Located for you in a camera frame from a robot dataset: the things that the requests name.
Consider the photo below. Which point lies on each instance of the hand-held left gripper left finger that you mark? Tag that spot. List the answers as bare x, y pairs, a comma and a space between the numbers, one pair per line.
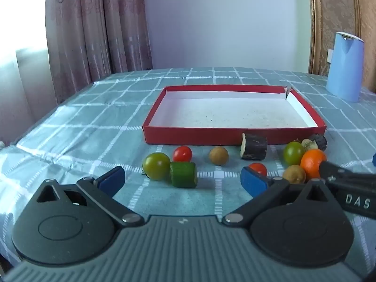
113, 179

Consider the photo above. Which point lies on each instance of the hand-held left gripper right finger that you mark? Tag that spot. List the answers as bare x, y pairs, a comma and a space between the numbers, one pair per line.
252, 182

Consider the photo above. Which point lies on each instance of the orange mandarin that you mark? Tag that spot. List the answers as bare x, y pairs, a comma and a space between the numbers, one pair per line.
312, 161

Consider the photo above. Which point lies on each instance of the dark eggplant chunk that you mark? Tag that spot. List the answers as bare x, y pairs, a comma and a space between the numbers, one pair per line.
320, 141
255, 147

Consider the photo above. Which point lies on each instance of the green tomato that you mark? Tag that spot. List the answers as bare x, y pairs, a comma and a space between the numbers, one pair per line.
155, 166
293, 152

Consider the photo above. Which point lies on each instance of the brown longan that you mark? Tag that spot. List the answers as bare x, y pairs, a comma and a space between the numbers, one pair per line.
293, 174
218, 155

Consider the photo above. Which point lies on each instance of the green cucumber piece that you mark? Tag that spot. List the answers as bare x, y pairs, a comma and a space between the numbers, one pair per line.
182, 174

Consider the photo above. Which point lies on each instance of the red cardboard box tray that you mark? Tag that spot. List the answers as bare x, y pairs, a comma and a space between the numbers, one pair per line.
229, 114

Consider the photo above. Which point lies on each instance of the red cherry tomato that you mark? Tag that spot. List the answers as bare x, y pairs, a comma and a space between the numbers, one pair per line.
260, 168
182, 153

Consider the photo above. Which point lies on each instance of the teal checkered sheet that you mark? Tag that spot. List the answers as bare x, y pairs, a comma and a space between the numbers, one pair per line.
88, 123

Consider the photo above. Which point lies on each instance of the light blue kettle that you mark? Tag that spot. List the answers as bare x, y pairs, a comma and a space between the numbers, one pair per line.
345, 67

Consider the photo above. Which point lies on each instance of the white sheer curtain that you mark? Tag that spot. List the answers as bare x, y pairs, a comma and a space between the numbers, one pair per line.
20, 79

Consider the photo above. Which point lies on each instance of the pink patterned curtain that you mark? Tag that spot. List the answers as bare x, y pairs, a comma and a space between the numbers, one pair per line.
97, 29

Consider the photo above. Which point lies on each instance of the gold framed headboard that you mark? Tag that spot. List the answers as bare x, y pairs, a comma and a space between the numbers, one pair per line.
337, 11

